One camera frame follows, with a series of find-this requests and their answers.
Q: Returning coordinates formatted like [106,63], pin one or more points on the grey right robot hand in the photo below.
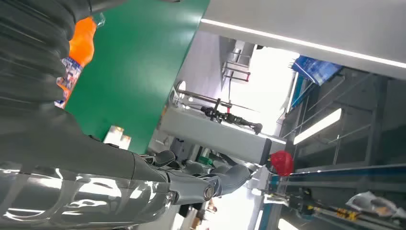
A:
[63,143]

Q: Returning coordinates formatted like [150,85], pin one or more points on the white machine base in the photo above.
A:
[219,136]

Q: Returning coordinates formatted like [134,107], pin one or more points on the red round object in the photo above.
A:
[282,163]

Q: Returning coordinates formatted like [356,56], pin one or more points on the blue banner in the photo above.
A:
[314,70]

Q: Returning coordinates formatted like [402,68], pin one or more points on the grey metal shelf rack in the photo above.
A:
[349,127]

